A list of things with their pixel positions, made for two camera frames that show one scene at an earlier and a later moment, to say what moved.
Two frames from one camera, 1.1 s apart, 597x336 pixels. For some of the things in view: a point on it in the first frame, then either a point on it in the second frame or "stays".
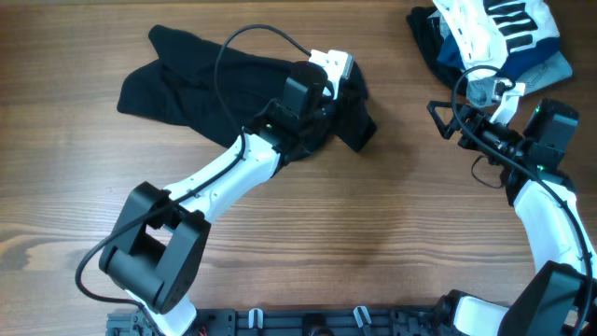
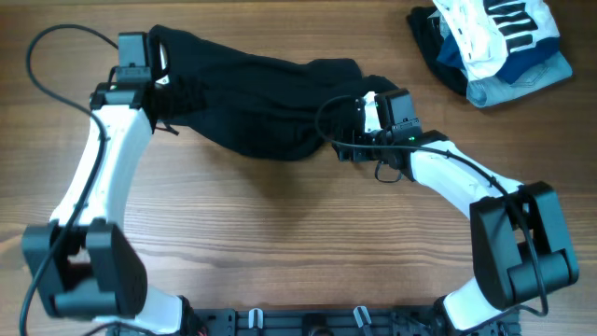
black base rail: [299, 322] stays
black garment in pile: [428, 34] stays
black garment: [223, 91] stays
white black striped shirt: [489, 31] stays
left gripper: [348, 105] → [176, 112]
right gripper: [478, 118] → [359, 153]
